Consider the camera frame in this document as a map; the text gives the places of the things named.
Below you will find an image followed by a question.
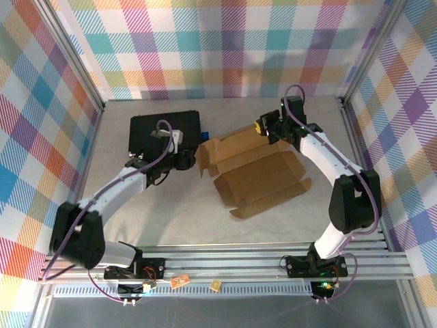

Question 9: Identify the brown cardboard paper box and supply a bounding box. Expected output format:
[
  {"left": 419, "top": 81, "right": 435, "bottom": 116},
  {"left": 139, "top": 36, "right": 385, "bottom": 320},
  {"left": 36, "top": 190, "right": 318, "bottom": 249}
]
[{"left": 195, "top": 123, "right": 312, "bottom": 220}]

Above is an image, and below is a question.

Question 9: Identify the black flat tray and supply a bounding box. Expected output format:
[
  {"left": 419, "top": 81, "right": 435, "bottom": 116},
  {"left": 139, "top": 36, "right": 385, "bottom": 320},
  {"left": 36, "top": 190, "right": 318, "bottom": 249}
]
[{"left": 128, "top": 109, "right": 202, "bottom": 162}]

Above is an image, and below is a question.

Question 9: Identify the black left controller board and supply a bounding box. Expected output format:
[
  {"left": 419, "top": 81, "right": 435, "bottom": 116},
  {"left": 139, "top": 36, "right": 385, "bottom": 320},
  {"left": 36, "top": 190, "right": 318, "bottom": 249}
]
[{"left": 117, "top": 282, "right": 156, "bottom": 297}]

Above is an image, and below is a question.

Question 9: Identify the black controller board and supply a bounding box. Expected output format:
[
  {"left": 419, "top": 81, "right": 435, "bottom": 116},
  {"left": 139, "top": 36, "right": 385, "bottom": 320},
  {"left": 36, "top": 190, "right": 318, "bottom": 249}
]
[
  {"left": 117, "top": 282, "right": 156, "bottom": 297},
  {"left": 312, "top": 280, "right": 335, "bottom": 298}
]

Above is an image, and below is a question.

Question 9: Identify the grey base panel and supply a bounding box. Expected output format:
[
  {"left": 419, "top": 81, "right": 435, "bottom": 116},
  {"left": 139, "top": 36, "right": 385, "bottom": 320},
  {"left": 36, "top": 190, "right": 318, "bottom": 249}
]
[{"left": 33, "top": 295, "right": 421, "bottom": 328}]

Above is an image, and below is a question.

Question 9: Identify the black right controller board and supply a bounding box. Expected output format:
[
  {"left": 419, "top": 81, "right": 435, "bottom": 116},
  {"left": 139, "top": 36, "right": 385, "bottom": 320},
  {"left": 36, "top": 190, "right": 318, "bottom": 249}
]
[{"left": 312, "top": 280, "right": 335, "bottom": 298}]

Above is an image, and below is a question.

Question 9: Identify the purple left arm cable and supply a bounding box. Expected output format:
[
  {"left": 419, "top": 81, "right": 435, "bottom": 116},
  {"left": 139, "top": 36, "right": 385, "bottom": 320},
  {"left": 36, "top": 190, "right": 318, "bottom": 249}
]
[{"left": 39, "top": 119, "right": 173, "bottom": 305}]

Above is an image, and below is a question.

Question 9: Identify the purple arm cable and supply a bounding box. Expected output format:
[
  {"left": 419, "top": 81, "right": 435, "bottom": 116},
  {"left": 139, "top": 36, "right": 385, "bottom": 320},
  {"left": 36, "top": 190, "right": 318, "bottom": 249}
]
[
  {"left": 285, "top": 84, "right": 382, "bottom": 305},
  {"left": 39, "top": 119, "right": 173, "bottom": 305}
]

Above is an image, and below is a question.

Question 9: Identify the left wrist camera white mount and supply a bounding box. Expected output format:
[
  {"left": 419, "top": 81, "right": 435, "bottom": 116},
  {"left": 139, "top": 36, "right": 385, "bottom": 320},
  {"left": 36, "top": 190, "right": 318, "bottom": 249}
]
[{"left": 150, "top": 126, "right": 184, "bottom": 155}]

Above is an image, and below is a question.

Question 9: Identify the aluminium side rail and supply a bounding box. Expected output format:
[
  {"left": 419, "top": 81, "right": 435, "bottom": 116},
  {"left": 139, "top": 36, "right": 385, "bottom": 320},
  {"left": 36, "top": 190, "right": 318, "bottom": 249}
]
[
  {"left": 60, "top": 104, "right": 107, "bottom": 256},
  {"left": 337, "top": 98, "right": 392, "bottom": 252}
]

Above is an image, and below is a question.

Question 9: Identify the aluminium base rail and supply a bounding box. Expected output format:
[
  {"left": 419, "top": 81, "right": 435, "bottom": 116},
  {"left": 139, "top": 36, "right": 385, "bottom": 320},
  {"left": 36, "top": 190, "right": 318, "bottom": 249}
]
[{"left": 39, "top": 244, "right": 416, "bottom": 284}]

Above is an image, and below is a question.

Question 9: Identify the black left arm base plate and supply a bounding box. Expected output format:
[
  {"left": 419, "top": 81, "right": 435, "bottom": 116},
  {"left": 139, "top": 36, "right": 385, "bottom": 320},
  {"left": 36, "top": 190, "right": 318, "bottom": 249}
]
[{"left": 103, "top": 258, "right": 167, "bottom": 280}]

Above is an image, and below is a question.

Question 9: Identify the aluminium frame post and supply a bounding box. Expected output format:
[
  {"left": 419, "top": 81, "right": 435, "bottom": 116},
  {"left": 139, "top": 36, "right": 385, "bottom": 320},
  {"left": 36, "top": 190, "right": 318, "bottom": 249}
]
[
  {"left": 336, "top": 0, "right": 406, "bottom": 107},
  {"left": 36, "top": 0, "right": 107, "bottom": 112}
]

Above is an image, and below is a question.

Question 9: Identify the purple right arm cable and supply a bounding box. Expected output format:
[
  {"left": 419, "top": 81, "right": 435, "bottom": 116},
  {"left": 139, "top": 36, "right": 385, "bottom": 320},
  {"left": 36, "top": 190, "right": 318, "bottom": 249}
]
[{"left": 285, "top": 84, "right": 382, "bottom": 305}]

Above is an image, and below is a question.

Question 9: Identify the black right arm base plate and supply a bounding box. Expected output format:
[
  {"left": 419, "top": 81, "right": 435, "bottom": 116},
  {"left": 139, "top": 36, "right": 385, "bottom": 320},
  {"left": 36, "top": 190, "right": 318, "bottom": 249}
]
[{"left": 285, "top": 254, "right": 349, "bottom": 278}]

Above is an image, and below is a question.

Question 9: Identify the slotted grey cable duct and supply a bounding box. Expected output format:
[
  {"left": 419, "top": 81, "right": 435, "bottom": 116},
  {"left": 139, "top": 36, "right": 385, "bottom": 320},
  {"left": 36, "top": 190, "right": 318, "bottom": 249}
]
[{"left": 51, "top": 283, "right": 317, "bottom": 297}]

